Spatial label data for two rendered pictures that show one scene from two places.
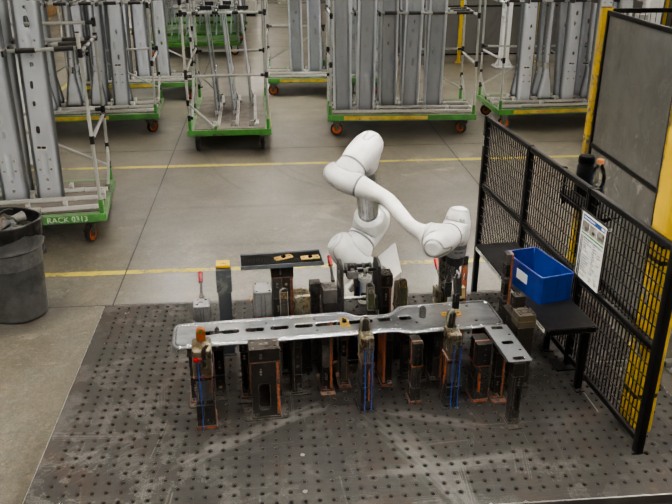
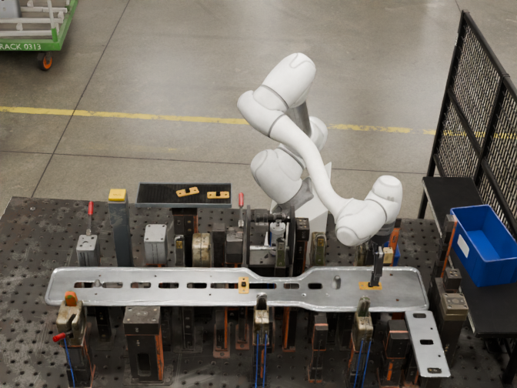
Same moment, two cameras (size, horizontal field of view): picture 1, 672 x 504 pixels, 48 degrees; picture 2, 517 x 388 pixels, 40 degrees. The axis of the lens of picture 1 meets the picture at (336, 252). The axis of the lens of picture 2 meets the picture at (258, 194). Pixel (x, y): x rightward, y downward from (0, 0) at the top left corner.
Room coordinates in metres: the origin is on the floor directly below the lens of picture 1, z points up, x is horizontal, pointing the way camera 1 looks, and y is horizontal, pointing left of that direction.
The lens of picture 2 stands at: (0.95, -0.29, 2.85)
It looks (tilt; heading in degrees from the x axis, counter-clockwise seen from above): 38 degrees down; 6
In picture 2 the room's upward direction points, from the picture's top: 2 degrees clockwise
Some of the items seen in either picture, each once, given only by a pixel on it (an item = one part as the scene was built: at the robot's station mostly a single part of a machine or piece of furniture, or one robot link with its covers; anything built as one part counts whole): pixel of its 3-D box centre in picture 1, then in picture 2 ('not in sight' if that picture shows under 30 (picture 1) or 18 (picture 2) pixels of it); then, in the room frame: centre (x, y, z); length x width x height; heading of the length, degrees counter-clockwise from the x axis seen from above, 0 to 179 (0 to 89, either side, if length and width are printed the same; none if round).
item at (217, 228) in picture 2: (315, 320); (218, 264); (2.98, 0.09, 0.90); 0.05 x 0.05 x 0.40; 9
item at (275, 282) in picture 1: (282, 305); (186, 239); (3.08, 0.25, 0.92); 0.10 x 0.08 x 0.45; 99
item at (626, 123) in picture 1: (622, 172); not in sight; (4.83, -1.92, 1.00); 1.34 x 0.14 x 2.00; 5
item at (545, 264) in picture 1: (537, 274); (482, 244); (3.05, -0.90, 1.10); 0.30 x 0.17 x 0.13; 19
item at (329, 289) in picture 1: (329, 323); (235, 269); (2.97, 0.03, 0.89); 0.13 x 0.11 x 0.38; 9
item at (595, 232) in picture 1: (592, 251); not in sight; (2.85, -1.06, 1.30); 0.23 x 0.02 x 0.31; 9
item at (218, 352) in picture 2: (325, 356); (221, 315); (2.77, 0.04, 0.84); 0.17 x 0.06 x 0.29; 9
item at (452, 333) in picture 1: (450, 366); (358, 352); (2.64, -0.47, 0.87); 0.12 x 0.09 x 0.35; 9
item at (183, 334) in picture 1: (339, 324); (238, 287); (2.77, -0.02, 1.00); 1.38 x 0.22 x 0.02; 99
